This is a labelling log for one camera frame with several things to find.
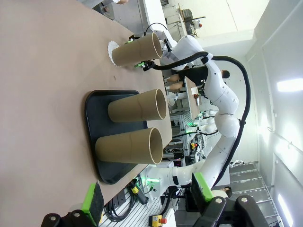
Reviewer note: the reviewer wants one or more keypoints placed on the white table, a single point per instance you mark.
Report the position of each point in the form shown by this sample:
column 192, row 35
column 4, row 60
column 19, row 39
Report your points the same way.
column 151, row 11

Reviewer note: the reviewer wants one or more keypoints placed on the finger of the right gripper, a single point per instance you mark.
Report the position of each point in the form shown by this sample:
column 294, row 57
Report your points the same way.
column 130, row 40
column 144, row 65

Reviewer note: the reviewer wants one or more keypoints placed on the person left hand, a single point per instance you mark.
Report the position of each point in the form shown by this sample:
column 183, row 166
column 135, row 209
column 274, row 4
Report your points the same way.
column 123, row 2

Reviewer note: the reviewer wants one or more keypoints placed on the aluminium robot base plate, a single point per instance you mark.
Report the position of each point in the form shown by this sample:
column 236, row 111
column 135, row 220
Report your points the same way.
column 155, row 203

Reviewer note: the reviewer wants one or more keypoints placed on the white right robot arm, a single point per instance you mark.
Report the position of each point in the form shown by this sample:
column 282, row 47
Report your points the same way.
column 220, row 94

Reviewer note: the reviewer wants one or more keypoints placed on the tall brown paper cup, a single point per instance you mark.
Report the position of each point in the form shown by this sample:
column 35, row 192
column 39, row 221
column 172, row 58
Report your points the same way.
column 123, row 146
column 135, row 50
column 132, row 108

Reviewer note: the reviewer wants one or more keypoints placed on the black handheld device yellow label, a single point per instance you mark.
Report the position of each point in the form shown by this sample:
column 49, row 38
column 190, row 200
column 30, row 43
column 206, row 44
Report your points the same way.
column 138, row 192

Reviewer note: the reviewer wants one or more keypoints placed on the yellow red emergency stop box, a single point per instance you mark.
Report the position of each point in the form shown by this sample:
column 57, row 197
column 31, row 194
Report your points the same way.
column 193, row 145
column 156, row 220

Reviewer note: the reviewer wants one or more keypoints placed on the person with black hair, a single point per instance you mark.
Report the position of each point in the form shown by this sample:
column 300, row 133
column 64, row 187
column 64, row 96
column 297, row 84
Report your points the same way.
column 226, row 190

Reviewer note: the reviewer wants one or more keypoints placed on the brown wooden board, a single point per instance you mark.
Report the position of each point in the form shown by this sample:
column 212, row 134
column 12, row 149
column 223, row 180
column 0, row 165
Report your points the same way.
column 190, row 104

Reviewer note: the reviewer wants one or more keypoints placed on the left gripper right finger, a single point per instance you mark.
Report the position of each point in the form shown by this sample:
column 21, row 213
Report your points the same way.
column 201, row 191

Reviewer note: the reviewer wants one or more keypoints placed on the person in black shirt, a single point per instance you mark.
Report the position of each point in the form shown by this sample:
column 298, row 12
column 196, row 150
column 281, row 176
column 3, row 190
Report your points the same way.
column 196, row 73

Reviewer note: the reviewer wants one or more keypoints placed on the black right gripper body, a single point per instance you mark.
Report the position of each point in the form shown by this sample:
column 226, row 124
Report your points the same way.
column 165, row 46

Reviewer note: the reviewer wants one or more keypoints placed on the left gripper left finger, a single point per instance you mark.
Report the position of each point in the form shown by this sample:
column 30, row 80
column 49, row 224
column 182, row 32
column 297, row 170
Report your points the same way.
column 94, row 203

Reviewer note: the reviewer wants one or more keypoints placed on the black plastic tray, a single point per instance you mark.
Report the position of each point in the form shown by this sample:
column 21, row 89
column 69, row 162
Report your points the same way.
column 97, row 127

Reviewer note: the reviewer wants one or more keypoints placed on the aluminium frame workstation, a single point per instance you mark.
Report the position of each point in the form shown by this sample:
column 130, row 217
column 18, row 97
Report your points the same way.
column 182, row 123

